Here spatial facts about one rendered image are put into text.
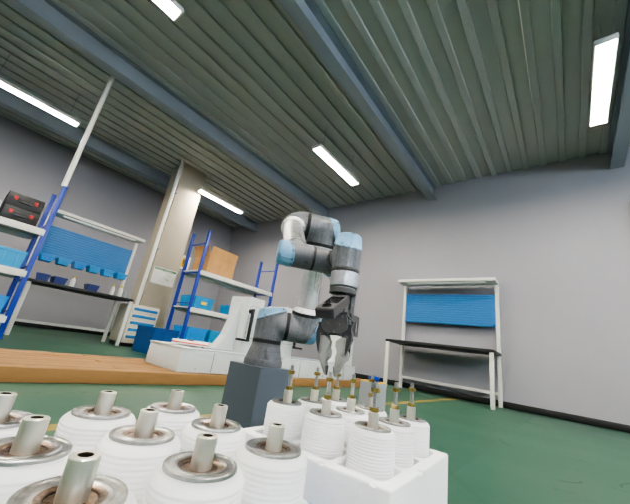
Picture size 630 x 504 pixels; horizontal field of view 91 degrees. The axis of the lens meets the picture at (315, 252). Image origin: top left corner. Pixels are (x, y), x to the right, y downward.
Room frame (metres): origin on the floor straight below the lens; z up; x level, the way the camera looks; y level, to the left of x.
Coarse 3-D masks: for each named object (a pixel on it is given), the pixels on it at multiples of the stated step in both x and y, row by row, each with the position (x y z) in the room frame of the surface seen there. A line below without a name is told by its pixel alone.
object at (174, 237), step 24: (192, 168) 6.34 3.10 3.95; (168, 192) 6.45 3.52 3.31; (192, 192) 6.47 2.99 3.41; (168, 216) 6.20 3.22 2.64; (192, 216) 6.59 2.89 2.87; (168, 240) 6.32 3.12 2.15; (144, 264) 6.47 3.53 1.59; (168, 264) 6.43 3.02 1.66; (144, 288) 6.23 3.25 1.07; (168, 288) 6.54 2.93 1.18
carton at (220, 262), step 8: (200, 248) 5.65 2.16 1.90; (208, 248) 5.51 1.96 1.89; (216, 248) 5.56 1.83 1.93; (200, 256) 5.68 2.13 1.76; (208, 256) 5.54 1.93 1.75; (216, 256) 5.62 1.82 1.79; (224, 256) 5.75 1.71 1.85; (232, 256) 5.89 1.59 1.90; (208, 264) 5.53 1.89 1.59; (216, 264) 5.67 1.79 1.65; (224, 264) 5.81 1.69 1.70; (232, 264) 5.95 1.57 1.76; (216, 272) 5.70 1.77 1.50; (224, 272) 5.84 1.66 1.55; (232, 272) 5.99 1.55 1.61
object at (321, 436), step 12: (312, 420) 0.75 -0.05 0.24; (324, 420) 0.74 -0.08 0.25; (336, 420) 0.75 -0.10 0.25; (312, 432) 0.75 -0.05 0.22; (324, 432) 0.74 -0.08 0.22; (336, 432) 0.75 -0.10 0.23; (300, 444) 0.78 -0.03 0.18; (312, 444) 0.74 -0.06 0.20; (324, 444) 0.74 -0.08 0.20; (336, 444) 0.75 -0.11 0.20; (324, 456) 0.74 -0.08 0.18; (336, 456) 0.75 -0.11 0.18
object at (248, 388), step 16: (240, 368) 1.25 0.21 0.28; (256, 368) 1.19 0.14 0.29; (272, 368) 1.23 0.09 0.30; (240, 384) 1.24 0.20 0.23; (256, 384) 1.18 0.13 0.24; (272, 384) 1.23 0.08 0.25; (224, 400) 1.28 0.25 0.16; (240, 400) 1.23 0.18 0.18; (256, 400) 1.18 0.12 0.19; (240, 416) 1.21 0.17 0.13; (256, 416) 1.19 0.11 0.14
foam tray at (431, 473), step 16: (256, 432) 0.84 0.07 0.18; (320, 464) 0.70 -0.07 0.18; (336, 464) 0.70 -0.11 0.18; (416, 464) 0.78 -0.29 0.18; (432, 464) 0.80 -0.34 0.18; (320, 480) 0.69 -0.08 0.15; (336, 480) 0.67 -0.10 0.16; (352, 480) 0.65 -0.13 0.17; (368, 480) 0.64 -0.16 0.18; (400, 480) 0.67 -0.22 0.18; (416, 480) 0.71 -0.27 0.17; (432, 480) 0.80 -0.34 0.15; (304, 496) 0.71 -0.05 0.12; (320, 496) 0.69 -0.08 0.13; (336, 496) 0.67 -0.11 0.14; (352, 496) 0.65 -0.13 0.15; (368, 496) 0.63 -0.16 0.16; (384, 496) 0.61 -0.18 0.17; (400, 496) 0.64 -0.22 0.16; (416, 496) 0.71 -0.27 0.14; (432, 496) 0.80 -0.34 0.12
